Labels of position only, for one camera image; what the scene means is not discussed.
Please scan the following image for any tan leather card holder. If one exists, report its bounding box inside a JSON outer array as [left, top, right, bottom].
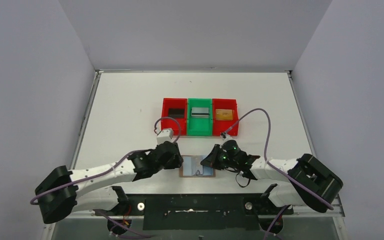
[[179, 155, 216, 178]]

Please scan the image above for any red plastic bin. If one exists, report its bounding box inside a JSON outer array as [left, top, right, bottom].
[[212, 98, 239, 136], [160, 98, 188, 136]]

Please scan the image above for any green plastic bin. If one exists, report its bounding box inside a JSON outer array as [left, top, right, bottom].
[[186, 98, 213, 137]]

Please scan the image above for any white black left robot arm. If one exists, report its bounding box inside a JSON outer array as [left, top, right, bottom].
[[30, 141, 183, 224]]

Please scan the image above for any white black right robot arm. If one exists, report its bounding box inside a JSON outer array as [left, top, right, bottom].
[[200, 139, 344, 213]]

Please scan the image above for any black card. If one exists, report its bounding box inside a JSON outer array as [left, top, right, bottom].
[[167, 108, 185, 119]]

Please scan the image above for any gold card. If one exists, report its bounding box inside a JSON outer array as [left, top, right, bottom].
[[215, 108, 234, 121]]

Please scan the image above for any silver card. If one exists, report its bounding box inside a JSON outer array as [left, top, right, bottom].
[[190, 107, 210, 119]]

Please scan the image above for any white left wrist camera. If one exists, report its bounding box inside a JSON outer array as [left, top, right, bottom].
[[156, 128, 174, 145]]

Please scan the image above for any black strap loop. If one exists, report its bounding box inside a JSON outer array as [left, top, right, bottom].
[[235, 172, 253, 189]]

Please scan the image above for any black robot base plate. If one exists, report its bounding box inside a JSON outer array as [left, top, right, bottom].
[[104, 193, 281, 231]]

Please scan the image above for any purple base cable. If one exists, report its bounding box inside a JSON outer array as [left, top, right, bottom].
[[92, 209, 155, 239]]

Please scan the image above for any aluminium table edge rail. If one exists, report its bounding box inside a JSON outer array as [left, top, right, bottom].
[[68, 69, 103, 170]]

